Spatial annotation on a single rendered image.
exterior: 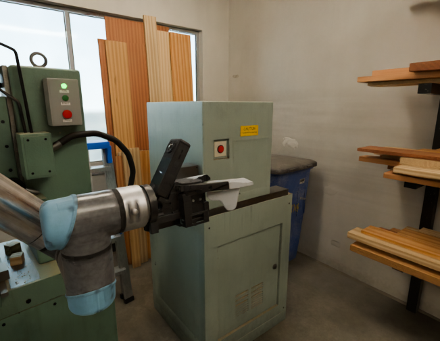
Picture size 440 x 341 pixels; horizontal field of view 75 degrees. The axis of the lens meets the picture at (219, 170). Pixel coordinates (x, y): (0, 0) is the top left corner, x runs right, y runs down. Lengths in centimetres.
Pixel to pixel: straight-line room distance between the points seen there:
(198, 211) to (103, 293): 21
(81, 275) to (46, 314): 80
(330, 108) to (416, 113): 61
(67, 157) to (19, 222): 68
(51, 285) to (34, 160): 45
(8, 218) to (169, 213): 26
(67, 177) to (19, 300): 44
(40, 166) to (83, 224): 69
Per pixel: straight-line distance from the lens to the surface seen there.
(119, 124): 263
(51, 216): 46
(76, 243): 48
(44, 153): 113
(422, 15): 236
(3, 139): 123
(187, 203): 53
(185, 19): 320
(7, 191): 58
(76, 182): 126
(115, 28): 281
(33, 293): 125
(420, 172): 170
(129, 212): 49
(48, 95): 115
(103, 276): 51
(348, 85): 248
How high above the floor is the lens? 139
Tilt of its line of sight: 13 degrees down
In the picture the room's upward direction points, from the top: straight up
